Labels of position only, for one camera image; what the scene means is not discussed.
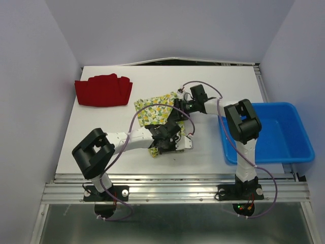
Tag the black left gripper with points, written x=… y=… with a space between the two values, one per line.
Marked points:
x=173 y=148

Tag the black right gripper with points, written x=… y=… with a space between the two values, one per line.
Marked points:
x=177 y=115

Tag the lemon print skirt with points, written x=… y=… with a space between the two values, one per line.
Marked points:
x=158 y=115

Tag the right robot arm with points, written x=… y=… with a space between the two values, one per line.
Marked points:
x=241 y=126

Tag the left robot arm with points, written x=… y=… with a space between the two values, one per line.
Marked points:
x=94 y=152

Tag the red folded skirt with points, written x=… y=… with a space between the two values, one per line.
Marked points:
x=104 y=91

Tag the blue plastic bin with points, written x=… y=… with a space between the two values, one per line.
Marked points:
x=283 y=138

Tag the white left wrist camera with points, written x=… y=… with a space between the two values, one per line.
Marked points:
x=188 y=143

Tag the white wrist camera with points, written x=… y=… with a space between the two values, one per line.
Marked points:
x=188 y=143
x=182 y=94

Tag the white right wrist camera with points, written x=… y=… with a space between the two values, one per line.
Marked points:
x=182 y=94

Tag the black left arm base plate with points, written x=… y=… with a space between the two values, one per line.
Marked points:
x=92 y=195

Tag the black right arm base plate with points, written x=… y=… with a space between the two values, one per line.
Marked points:
x=237 y=192

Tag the aluminium right side rail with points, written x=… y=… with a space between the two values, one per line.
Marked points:
x=261 y=83

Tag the aluminium front rail frame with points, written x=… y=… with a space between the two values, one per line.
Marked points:
x=174 y=188

